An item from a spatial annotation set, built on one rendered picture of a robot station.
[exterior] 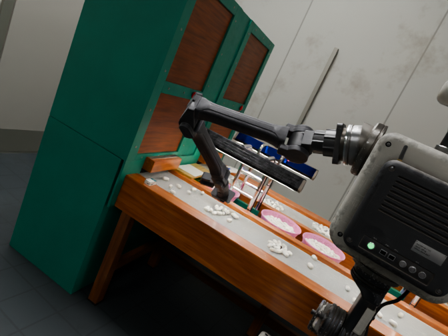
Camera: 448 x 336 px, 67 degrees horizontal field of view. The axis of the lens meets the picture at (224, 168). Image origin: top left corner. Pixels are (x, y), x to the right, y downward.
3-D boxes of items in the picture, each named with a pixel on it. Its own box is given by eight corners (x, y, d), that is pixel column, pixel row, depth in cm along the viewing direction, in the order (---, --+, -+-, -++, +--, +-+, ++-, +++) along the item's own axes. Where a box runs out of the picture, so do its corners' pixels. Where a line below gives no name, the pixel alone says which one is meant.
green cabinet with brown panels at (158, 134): (126, 162, 166) (202, -37, 144) (49, 115, 182) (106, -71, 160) (226, 152, 292) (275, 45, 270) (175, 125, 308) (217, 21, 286)
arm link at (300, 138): (316, 145, 101) (320, 131, 103) (283, 141, 105) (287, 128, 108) (318, 163, 108) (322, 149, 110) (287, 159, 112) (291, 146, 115)
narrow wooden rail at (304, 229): (446, 330, 190) (457, 314, 188) (187, 177, 243) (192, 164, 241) (444, 325, 195) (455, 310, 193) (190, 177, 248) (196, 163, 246)
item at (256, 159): (299, 193, 169) (306, 181, 167) (197, 139, 187) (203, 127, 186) (301, 191, 177) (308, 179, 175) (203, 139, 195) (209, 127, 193)
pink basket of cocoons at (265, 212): (297, 253, 197) (305, 239, 194) (255, 235, 195) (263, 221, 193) (291, 233, 222) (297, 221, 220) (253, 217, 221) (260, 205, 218)
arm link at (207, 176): (221, 185, 144) (228, 169, 148) (197, 177, 146) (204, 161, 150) (223, 197, 154) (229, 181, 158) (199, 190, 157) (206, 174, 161)
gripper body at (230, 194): (218, 185, 166) (217, 177, 159) (235, 194, 163) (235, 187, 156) (210, 195, 163) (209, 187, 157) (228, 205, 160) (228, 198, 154)
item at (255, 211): (256, 217, 223) (286, 156, 213) (230, 201, 229) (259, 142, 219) (263, 211, 241) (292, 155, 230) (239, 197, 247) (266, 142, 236)
